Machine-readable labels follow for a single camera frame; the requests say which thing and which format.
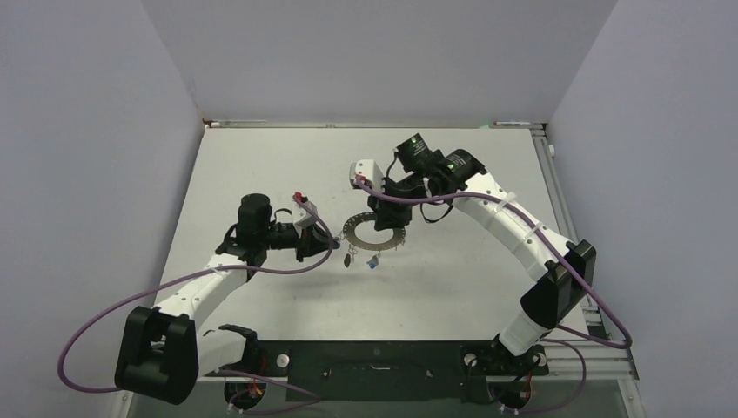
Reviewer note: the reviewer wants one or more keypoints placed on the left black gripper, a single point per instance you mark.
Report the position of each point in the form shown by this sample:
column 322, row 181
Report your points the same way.
column 313, row 240

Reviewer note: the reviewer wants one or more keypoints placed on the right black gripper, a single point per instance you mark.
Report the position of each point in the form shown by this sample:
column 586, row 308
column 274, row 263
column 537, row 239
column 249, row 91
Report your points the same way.
column 387, row 214

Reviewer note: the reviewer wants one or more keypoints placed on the metal perforated ring disc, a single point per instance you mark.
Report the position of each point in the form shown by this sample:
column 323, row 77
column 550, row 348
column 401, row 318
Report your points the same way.
column 359, row 231

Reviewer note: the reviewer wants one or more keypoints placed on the blue head key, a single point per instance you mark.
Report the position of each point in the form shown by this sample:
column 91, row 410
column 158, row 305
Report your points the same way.
column 373, row 262

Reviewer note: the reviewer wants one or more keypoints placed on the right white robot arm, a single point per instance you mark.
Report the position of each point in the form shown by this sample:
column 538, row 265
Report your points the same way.
column 562, row 270

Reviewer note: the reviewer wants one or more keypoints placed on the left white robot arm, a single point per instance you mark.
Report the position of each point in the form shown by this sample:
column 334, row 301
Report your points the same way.
column 165, row 348

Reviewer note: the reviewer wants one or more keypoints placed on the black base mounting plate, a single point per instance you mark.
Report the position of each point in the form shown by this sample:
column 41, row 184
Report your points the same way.
column 391, row 370

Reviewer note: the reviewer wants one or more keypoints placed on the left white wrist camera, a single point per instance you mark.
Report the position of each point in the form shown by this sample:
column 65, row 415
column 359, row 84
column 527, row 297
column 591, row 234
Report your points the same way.
column 302, row 210

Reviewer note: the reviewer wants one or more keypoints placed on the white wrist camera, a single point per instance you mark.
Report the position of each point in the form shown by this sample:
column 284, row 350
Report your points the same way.
column 302, row 210
column 368, row 172

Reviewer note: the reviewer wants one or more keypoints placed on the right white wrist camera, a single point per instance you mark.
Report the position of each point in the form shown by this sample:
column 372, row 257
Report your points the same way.
column 368, row 172

